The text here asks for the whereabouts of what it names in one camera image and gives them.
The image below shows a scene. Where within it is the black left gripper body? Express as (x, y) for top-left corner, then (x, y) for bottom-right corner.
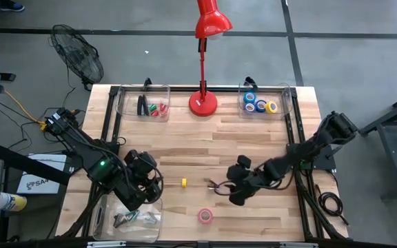
(124, 149), (164, 207)

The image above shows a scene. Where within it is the dark grey staple remover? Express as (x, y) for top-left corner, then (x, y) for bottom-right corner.
(112, 213), (127, 229)

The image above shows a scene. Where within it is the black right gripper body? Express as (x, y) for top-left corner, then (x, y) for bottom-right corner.
(245, 160), (284, 194)

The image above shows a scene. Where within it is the dark metal table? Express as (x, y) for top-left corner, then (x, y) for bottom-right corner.
(358, 87), (397, 200)

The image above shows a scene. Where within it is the pink tape roll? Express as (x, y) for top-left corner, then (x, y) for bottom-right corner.
(197, 207), (214, 225)

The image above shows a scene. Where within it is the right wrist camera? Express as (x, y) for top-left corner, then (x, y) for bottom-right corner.
(236, 154), (253, 169)

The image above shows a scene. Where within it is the coiled black cable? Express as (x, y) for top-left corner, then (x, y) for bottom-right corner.
(317, 191), (349, 227)

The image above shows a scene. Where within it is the black floor fan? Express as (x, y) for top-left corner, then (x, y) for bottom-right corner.
(49, 23), (105, 91)

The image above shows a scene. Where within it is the clear plastic bin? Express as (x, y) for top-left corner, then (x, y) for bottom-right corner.
(92, 193), (164, 244)
(238, 81), (293, 121)
(114, 84), (171, 123)

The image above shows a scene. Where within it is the white printed sheet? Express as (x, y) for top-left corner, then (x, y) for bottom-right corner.
(16, 153), (68, 195)

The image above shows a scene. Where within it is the yellow extension cable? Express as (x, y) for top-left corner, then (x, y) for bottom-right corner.
(0, 71), (48, 131)

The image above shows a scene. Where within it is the person's shoe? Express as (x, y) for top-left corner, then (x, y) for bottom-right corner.
(0, 0), (26, 13)

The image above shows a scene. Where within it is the white yellow spray can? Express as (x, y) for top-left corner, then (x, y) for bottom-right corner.
(0, 192), (28, 212)

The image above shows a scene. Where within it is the black metal table frame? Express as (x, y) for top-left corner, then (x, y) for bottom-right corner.
(81, 85), (347, 242)

